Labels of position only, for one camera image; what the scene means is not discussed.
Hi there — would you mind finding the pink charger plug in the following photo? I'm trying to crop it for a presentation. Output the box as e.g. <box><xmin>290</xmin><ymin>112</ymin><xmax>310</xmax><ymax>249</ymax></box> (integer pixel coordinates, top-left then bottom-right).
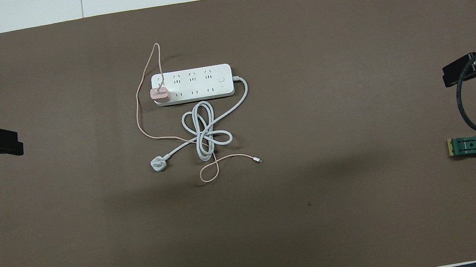
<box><xmin>150</xmin><ymin>85</ymin><xmax>172</xmax><ymax>105</ymax></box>

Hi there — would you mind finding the brown table mat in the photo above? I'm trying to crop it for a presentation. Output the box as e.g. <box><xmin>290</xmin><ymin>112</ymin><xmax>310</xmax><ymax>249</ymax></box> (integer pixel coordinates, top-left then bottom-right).
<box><xmin>0</xmin><ymin>0</ymin><xmax>476</xmax><ymax>267</ymax></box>

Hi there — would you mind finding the pink charging cable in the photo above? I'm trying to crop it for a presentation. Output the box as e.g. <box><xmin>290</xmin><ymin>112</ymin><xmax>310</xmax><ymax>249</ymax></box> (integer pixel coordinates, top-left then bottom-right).
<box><xmin>125</xmin><ymin>29</ymin><xmax>265</xmax><ymax>192</ymax></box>

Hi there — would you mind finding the white power strip cord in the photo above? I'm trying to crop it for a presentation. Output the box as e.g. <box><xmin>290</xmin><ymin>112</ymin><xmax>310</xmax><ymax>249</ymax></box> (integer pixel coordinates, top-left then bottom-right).
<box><xmin>139</xmin><ymin>74</ymin><xmax>260</xmax><ymax>174</ymax></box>

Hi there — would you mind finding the white power strip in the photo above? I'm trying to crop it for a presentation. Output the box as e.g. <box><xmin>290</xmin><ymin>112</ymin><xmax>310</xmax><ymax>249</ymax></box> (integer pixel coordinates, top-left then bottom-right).
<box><xmin>150</xmin><ymin>62</ymin><xmax>236</xmax><ymax>108</ymax></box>

